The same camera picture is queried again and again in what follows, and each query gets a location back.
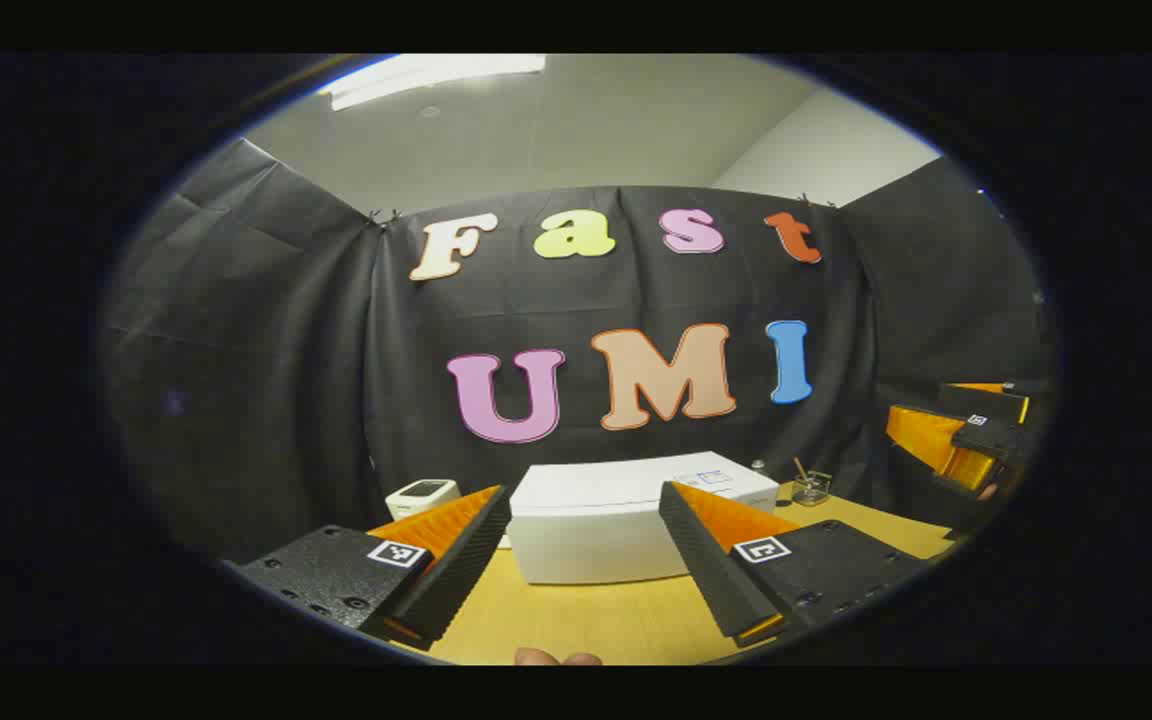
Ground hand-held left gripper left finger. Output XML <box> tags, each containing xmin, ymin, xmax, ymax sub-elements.
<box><xmin>226</xmin><ymin>485</ymin><xmax>514</xmax><ymax>651</ymax></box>

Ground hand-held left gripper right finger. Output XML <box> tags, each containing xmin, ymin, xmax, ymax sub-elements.
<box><xmin>658</xmin><ymin>481</ymin><xmax>932</xmax><ymax>649</ymax></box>

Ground white microwave oven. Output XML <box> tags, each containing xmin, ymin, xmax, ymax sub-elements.
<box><xmin>508</xmin><ymin>452</ymin><xmax>782</xmax><ymax>586</ymax></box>

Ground white toaster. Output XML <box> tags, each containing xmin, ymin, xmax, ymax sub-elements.
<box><xmin>385</xmin><ymin>479</ymin><xmax>461</xmax><ymax>521</ymax></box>

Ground small glass jar with stick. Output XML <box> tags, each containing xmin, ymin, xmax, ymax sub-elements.
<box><xmin>792</xmin><ymin>458</ymin><xmax>832</xmax><ymax>507</ymax></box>

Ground black backdrop cloth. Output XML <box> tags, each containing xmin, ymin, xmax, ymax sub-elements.
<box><xmin>101</xmin><ymin>138</ymin><xmax>1057</xmax><ymax>561</ymax></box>

